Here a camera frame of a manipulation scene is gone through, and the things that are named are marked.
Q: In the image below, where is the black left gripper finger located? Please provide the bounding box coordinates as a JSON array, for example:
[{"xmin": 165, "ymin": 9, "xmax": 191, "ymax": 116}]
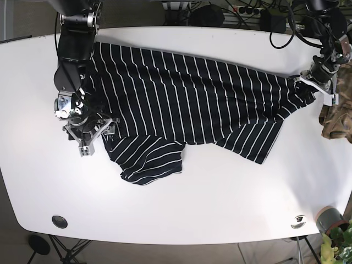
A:
[
  {"xmin": 294, "ymin": 73, "xmax": 322, "ymax": 93},
  {"xmin": 324, "ymin": 80, "xmax": 339, "ymax": 106}
]

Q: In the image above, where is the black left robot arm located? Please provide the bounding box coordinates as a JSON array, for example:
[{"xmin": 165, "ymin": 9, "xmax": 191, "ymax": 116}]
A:
[{"xmin": 269, "ymin": 1, "xmax": 351, "ymax": 106}]

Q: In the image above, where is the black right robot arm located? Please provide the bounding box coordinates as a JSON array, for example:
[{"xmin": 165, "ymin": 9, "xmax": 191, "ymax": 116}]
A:
[{"xmin": 49, "ymin": 1, "xmax": 118, "ymax": 156}]

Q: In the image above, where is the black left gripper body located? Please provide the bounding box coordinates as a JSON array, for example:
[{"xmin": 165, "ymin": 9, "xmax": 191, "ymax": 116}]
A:
[{"xmin": 308, "ymin": 51, "xmax": 351, "ymax": 89}]

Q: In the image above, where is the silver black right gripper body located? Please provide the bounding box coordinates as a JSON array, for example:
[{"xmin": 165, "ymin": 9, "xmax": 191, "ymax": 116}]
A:
[{"xmin": 54, "ymin": 91, "xmax": 108, "ymax": 138}]

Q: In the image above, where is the navy white striped T-shirt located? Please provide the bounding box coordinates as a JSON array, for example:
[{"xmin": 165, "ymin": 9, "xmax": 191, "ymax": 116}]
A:
[{"xmin": 85, "ymin": 42, "xmax": 315, "ymax": 185}]

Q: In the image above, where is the silver table grommet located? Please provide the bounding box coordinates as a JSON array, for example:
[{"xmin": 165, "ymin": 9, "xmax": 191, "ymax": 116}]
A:
[{"xmin": 290, "ymin": 215, "xmax": 307, "ymax": 229}]

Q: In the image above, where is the black tripod stand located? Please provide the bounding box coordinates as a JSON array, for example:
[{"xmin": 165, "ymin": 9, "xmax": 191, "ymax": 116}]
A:
[{"xmin": 27, "ymin": 234, "xmax": 92, "ymax": 264}]

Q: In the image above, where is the black table grommet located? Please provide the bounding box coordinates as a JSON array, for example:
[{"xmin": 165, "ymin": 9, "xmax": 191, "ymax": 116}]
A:
[{"xmin": 52, "ymin": 215, "xmax": 68, "ymax": 229}]

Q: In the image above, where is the potted green plant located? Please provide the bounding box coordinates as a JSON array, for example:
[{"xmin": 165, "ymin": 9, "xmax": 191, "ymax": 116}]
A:
[{"xmin": 315, "ymin": 206, "xmax": 351, "ymax": 263}]

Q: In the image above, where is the camouflage T-shirt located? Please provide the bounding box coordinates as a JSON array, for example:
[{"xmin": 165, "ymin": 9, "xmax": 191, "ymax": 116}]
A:
[{"xmin": 319, "ymin": 61, "xmax": 351, "ymax": 143}]

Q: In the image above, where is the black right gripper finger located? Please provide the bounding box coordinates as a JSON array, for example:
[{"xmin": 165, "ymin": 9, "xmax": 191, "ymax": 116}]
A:
[
  {"xmin": 62, "ymin": 124, "xmax": 83, "ymax": 152},
  {"xmin": 79, "ymin": 118, "xmax": 119, "ymax": 157}
]

